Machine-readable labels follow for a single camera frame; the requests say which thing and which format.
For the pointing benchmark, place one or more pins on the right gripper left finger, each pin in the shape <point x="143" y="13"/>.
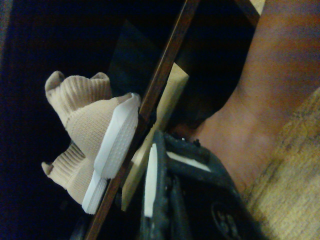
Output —
<point x="160" y="200"/>

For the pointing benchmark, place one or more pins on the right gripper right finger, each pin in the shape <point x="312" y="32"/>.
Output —
<point x="195" y="152"/>

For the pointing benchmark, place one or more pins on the beige shoe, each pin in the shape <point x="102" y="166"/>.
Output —
<point x="72" y="175"/>
<point x="90" y="120"/>

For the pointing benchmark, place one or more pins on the person's hand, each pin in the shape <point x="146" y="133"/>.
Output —
<point x="245" y="140"/>

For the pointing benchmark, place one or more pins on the brown shoe rack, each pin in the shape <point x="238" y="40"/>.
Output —
<point x="170" y="50"/>

